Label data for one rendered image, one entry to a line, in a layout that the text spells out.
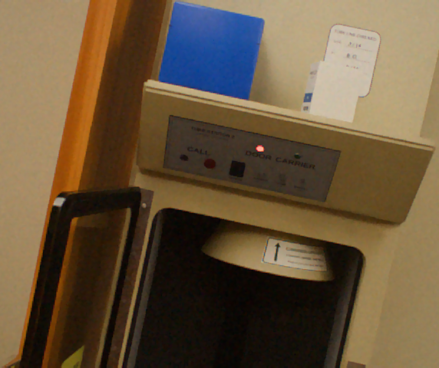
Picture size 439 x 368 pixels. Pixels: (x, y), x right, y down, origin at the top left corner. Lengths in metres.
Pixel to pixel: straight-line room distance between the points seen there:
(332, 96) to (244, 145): 0.11
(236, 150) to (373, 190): 0.16
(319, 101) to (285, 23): 0.13
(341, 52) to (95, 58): 0.29
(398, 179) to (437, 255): 0.55
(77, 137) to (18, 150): 0.55
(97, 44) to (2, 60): 0.57
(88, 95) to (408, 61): 0.38
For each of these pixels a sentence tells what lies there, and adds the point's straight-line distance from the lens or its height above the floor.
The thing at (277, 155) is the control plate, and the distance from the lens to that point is 1.09.
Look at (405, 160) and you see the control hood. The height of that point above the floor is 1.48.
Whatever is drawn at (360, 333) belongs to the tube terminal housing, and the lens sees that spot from 1.20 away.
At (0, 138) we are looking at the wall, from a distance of 1.65.
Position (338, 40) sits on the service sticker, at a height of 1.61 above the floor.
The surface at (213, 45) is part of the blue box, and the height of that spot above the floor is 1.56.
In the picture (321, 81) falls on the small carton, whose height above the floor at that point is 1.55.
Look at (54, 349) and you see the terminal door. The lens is 0.96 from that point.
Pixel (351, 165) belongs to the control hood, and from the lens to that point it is 1.09.
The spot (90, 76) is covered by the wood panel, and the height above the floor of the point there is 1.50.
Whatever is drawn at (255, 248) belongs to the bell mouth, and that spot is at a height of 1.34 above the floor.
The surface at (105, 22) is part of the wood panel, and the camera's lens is 1.10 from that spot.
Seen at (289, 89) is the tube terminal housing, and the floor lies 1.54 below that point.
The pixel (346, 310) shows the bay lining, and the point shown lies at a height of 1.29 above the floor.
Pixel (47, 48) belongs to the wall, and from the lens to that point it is 1.64.
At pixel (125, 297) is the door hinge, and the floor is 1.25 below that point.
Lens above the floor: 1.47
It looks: 3 degrees down
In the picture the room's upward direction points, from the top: 12 degrees clockwise
